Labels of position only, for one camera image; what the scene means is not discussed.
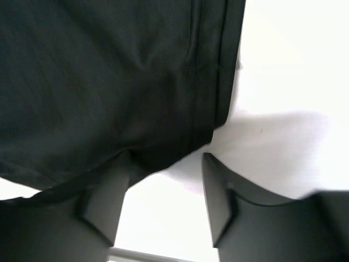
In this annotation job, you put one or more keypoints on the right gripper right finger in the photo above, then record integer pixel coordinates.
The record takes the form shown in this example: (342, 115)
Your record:
(250, 223)

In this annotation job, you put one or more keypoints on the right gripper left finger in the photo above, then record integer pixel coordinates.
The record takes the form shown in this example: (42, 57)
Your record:
(75, 221)

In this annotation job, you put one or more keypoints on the black t shirt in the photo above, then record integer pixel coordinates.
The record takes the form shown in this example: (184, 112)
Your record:
(83, 81)

